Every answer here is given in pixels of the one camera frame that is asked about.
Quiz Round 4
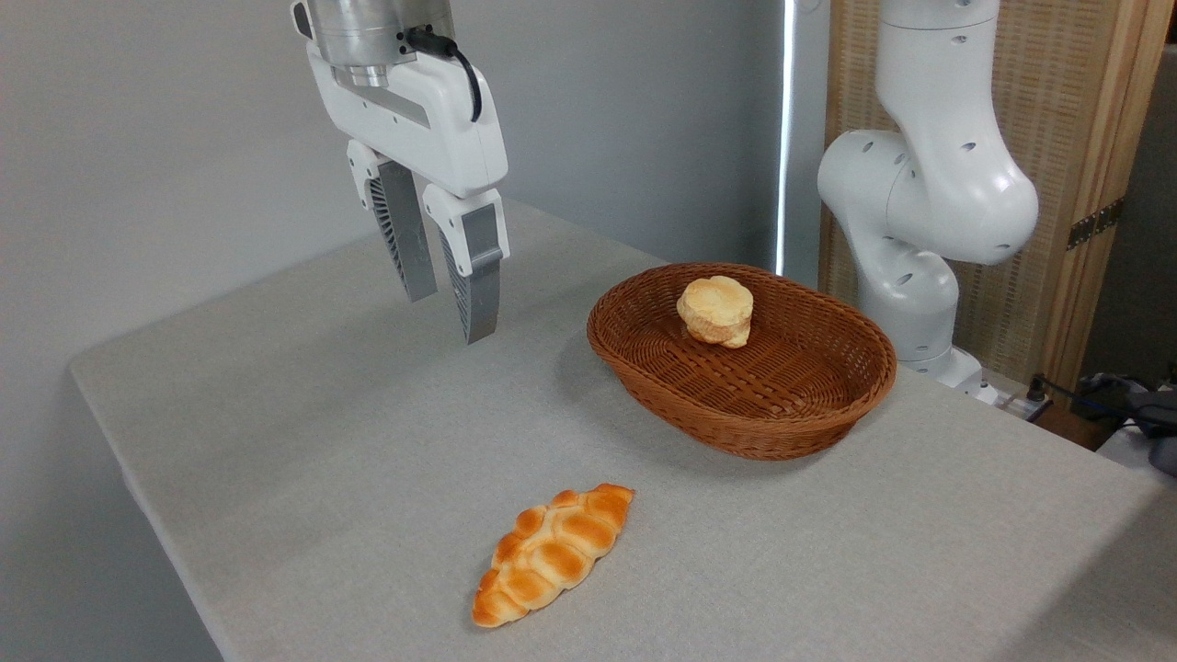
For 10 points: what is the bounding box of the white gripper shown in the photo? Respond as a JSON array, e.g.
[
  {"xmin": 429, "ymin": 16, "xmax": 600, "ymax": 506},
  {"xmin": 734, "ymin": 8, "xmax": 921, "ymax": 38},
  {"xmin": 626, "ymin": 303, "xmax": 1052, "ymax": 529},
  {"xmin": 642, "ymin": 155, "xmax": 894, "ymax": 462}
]
[{"xmin": 306, "ymin": 41, "xmax": 509, "ymax": 345}]

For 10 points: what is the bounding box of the braided golden bread loaf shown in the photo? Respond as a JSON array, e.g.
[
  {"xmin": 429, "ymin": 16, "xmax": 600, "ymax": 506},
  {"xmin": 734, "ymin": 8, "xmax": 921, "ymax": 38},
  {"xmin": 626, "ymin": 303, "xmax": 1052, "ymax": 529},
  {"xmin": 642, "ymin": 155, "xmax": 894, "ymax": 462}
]
[{"xmin": 472, "ymin": 483, "xmax": 636, "ymax": 629}]

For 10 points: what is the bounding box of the round pale bread bun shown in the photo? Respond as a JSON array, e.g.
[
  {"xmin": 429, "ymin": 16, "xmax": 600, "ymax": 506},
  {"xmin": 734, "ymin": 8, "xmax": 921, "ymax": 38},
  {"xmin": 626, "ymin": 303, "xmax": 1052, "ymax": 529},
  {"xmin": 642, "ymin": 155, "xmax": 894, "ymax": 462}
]
[{"xmin": 677, "ymin": 275, "xmax": 755, "ymax": 349}]

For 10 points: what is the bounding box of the brown oval wicker basket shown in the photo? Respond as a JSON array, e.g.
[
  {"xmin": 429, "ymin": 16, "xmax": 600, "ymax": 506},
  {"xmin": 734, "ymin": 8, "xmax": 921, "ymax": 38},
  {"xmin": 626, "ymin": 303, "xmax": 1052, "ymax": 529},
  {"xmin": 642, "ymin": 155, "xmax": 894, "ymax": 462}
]
[{"xmin": 587, "ymin": 262, "xmax": 898, "ymax": 462}]

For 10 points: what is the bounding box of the grey fabric table cover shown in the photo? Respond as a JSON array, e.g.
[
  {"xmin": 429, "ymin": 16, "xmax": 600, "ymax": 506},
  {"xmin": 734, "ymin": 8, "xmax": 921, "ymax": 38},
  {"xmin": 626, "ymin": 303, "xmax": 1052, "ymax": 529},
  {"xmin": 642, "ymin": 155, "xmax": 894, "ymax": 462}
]
[{"xmin": 69, "ymin": 195, "xmax": 1164, "ymax": 662}]

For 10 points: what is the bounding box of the wooden woven folding screen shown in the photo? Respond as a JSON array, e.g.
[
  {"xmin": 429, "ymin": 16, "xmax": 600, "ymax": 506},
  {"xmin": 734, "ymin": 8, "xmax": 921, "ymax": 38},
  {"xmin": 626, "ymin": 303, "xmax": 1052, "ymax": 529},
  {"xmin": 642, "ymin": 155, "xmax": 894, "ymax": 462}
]
[{"xmin": 818, "ymin": 0, "xmax": 1177, "ymax": 396}]

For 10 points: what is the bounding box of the dark metal screen hinge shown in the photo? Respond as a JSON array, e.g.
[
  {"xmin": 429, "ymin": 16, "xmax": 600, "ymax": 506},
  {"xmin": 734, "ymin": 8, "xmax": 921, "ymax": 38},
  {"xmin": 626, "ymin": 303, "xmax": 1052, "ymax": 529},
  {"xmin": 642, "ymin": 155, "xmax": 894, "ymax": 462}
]
[{"xmin": 1067, "ymin": 198, "xmax": 1125, "ymax": 251}]

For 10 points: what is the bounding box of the brown wooden box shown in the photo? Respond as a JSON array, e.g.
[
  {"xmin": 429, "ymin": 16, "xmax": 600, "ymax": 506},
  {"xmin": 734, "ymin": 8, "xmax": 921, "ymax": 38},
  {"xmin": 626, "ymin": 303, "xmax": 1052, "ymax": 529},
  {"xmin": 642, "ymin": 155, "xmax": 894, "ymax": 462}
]
[{"xmin": 1032, "ymin": 405, "xmax": 1115, "ymax": 452}]

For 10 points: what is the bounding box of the grey fabric bundle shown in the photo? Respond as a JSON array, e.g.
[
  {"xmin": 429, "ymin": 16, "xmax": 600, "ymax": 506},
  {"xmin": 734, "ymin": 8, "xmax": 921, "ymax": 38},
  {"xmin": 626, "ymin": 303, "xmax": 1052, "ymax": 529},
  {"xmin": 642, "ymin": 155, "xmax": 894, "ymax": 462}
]
[{"xmin": 1071, "ymin": 371, "xmax": 1177, "ymax": 479}]

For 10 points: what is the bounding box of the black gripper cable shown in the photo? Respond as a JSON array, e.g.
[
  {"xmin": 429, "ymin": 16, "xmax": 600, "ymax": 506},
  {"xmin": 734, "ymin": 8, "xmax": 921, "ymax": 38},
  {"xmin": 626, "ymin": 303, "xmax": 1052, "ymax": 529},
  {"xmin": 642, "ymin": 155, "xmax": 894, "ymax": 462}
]
[{"xmin": 405, "ymin": 28, "xmax": 484, "ymax": 123}]

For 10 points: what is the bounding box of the black plug with cable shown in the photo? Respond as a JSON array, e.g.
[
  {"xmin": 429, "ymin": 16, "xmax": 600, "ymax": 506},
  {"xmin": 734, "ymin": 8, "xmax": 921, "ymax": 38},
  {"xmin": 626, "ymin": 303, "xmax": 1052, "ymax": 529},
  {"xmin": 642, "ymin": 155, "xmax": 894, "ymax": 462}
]
[{"xmin": 1023, "ymin": 372, "xmax": 1141, "ymax": 424}]

